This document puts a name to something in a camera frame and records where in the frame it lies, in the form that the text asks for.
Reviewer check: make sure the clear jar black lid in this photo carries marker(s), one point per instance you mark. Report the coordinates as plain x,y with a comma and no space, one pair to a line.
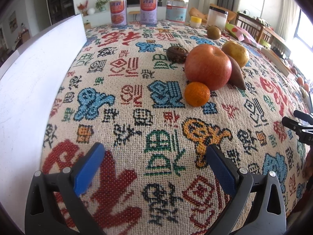
217,17

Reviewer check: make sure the clear jar blue label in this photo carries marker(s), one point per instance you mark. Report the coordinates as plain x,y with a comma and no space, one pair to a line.
176,11

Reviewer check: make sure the green kiwi fruit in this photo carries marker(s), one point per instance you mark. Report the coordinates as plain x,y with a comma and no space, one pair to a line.
213,32

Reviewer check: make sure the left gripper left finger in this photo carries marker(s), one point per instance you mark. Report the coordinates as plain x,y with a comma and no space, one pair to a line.
42,214

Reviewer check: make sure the colourful snack bag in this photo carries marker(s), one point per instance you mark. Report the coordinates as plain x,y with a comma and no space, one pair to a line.
239,33

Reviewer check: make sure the yellow pear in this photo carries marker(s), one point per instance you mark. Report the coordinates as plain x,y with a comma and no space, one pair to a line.
239,53

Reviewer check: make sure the potted green plant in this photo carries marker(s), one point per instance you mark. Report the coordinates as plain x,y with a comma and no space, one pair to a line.
101,5

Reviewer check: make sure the purple label can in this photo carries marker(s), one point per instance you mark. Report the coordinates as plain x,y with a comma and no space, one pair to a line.
148,11

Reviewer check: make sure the small yellow container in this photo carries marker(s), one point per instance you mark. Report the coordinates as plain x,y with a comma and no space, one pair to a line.
195,22

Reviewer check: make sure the patterned woven tablecloth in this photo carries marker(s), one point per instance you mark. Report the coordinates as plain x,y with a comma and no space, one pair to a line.
123,92

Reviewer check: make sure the dark glass cabinet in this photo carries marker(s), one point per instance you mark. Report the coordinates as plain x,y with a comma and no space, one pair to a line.
59,10

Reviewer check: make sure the wooden chair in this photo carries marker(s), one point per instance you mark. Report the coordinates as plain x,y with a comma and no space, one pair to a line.
261,33

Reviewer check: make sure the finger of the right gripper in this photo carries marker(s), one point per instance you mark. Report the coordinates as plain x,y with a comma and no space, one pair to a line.
293,125
304,116

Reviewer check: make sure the red apple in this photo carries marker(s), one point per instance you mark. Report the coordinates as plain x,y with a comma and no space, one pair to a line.
209,65

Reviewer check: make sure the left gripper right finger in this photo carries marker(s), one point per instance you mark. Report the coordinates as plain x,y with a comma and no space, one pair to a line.
267,214

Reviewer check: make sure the white cardboard box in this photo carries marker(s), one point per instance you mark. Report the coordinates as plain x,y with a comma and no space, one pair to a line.
30,81

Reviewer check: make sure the orange mandarin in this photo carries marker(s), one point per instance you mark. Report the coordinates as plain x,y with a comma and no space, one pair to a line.
196,94

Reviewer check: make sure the red flower vase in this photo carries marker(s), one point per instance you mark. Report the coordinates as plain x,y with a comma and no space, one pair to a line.
82,8

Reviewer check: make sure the orange label can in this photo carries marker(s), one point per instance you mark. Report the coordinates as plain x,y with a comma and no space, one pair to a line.
118,12

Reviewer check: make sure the small purple sweet potato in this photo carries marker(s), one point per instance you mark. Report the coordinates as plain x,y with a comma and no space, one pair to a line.
236,77

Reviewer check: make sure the white tv cabinet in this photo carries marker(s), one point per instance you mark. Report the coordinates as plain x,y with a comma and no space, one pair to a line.
133,14

